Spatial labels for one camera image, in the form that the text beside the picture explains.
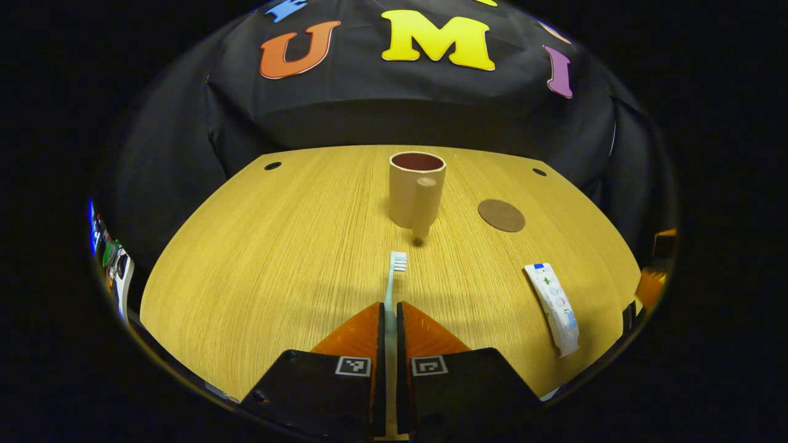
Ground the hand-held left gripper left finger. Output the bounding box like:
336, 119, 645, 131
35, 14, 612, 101
240, 301, 387, 441

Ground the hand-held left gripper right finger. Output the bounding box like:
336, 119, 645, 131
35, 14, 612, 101
396, 301, 542, 439

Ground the white toothpaste tube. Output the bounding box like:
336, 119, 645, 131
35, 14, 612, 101
524, 263, 581, 358

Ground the white toothbrush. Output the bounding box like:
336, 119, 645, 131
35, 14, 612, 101
383, 251, 408, 441

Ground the brown round coaster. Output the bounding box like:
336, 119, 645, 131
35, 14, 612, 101
478, 199, 526, 233

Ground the beige cup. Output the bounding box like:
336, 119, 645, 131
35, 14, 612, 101
388, 151, 447, 241

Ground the wooden desktop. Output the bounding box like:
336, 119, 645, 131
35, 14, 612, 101
140, 145, 642, 441

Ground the white power strip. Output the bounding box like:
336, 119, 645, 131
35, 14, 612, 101
113, 246, 135, 324

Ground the blue lit screen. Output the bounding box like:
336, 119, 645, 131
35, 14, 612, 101
88, 198, 102, 254

